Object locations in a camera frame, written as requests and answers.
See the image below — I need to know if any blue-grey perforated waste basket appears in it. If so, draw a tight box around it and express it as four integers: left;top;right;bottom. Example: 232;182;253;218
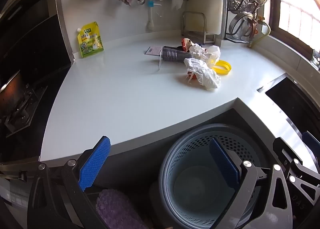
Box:
149;123;275;229

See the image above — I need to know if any small red wrapper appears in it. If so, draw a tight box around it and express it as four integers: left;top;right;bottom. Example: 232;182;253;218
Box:
185;70;198;85

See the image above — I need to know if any steel board stand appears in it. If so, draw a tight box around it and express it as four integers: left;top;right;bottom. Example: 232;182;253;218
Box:
182;11;216;45

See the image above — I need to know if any pink paper card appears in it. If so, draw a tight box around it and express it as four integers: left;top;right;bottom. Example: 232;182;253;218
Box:
146;46;163;56

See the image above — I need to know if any black range hood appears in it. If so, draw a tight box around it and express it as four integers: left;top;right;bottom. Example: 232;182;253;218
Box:
0;0;75;109

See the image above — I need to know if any brown window frame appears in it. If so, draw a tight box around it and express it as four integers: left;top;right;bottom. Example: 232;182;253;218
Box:
265;0;320;57

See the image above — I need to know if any red white snack wrapper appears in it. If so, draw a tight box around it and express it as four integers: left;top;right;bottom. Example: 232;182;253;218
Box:
181;38;195;52

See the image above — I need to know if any clear plastic cup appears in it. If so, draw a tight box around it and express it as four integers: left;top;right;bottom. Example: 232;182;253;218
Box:
158;46;194;71

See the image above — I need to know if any yellow gas hose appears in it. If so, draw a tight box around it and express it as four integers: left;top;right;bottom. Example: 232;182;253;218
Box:
247;22;272;48

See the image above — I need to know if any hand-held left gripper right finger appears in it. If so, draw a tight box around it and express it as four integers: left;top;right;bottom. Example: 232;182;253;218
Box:
209;137;293;229

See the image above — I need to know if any purple fuzzy mat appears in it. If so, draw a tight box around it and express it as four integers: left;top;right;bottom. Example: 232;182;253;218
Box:
96;189;151;229

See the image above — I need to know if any yellow detergent pouch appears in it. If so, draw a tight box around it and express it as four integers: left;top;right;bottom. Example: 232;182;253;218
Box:
76;21;104;59

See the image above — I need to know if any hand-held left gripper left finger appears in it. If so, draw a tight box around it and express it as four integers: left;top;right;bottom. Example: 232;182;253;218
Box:
27;136;111;229

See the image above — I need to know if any steel kitchen sink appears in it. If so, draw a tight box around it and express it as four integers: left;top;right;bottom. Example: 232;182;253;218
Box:
257;72;320;149

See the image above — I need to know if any black gas stove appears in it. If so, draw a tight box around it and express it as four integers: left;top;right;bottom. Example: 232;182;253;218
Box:
0;69;48;140

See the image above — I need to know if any blue white bottle brush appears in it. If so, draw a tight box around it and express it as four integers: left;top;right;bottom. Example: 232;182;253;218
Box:
146;0;163;32

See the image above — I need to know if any brass gas valve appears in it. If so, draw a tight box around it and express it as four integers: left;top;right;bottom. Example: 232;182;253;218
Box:
247;15;266;37

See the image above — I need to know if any steel pot lid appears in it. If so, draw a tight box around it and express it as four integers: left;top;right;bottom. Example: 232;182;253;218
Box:
228;11;253;40

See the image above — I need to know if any white plastic bag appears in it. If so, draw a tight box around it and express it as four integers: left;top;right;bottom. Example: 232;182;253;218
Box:
184;57;222;91

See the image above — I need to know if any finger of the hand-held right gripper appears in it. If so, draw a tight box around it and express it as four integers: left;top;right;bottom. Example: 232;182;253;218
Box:
301;131;320;167
272;138;320;207

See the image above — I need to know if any black wire rack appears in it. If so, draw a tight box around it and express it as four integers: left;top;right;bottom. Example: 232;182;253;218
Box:
222;0;266;44

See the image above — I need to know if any yellow plastic ring lid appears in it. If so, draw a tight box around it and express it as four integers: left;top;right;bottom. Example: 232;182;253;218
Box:
211;60;233;76

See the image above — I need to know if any small clear acrylic stand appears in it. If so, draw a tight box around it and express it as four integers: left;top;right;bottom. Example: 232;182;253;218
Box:
310;49;320;71

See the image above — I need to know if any translucent plastic bag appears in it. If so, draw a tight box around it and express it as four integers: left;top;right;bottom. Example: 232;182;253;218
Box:
204;45;222;68

